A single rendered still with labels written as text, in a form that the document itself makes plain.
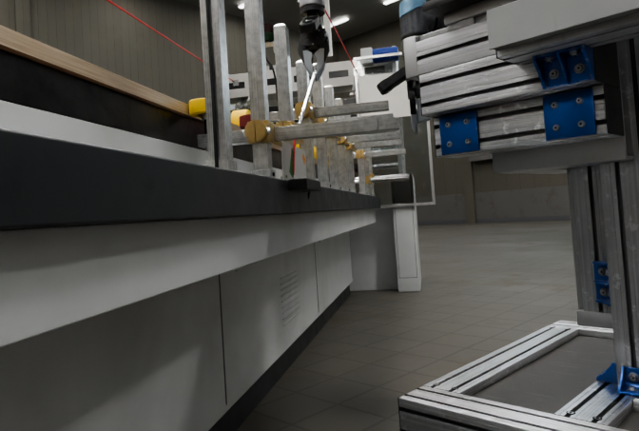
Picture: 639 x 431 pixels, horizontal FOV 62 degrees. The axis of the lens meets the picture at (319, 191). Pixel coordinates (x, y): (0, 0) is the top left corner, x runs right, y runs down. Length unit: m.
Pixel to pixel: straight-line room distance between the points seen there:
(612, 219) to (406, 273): 2.88
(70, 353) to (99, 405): 0.12
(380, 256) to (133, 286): 3.50
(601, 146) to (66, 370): 1.03
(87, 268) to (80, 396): 0.39
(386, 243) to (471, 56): 3.06
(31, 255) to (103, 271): 0.11
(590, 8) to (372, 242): 3.34
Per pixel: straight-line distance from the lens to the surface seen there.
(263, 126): 1.21
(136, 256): 0.72
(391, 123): 1.48
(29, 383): 0.89
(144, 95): 1.17
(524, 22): 0.99
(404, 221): 3.98
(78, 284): 0.62
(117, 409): 1.09
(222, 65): 1.01
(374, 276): 4.16
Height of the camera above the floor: 0.62
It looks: 2 degrees up
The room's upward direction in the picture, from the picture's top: 4 degrees counter-clockwise
